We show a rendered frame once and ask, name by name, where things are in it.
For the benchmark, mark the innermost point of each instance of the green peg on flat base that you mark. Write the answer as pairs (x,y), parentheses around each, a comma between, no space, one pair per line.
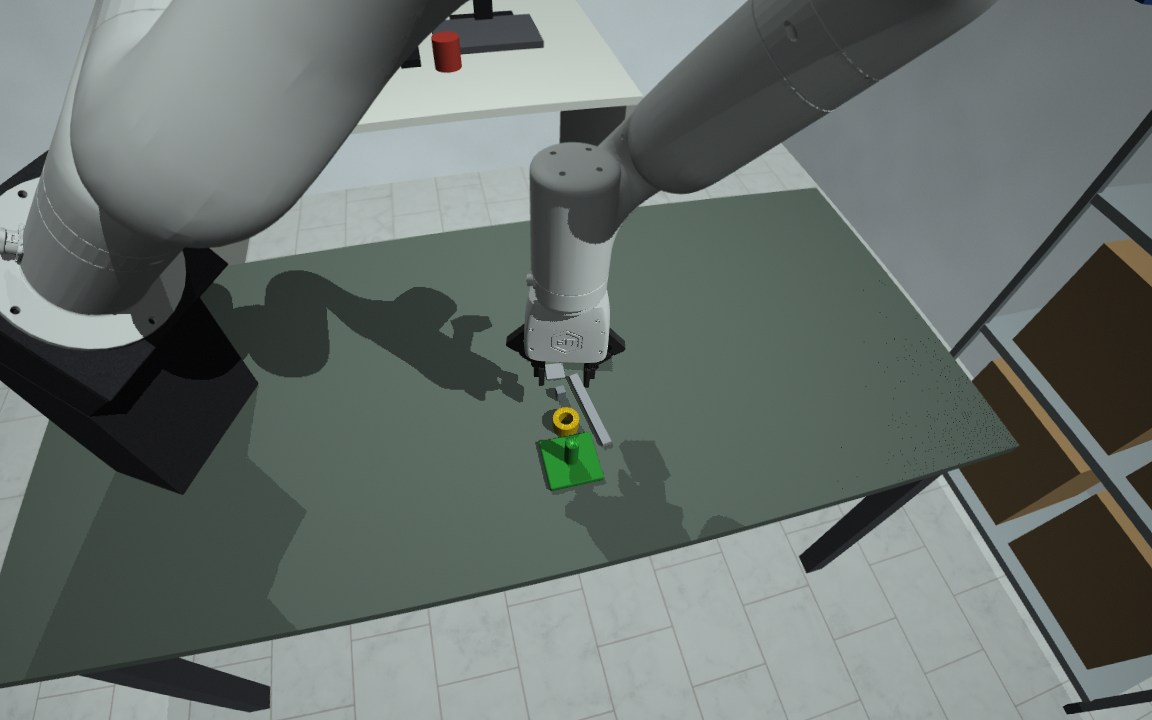
(572,468)

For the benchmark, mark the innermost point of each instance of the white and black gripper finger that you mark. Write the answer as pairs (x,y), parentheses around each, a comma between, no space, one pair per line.
(515,341)
(616,345)

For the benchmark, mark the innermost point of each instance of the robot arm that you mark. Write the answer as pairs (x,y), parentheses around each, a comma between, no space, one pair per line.
(211,128)

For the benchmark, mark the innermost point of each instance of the white flat bar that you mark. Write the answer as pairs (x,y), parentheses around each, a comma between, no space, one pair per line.
(590,410)

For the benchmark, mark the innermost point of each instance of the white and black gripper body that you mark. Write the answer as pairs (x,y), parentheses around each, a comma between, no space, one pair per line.
(558,336)

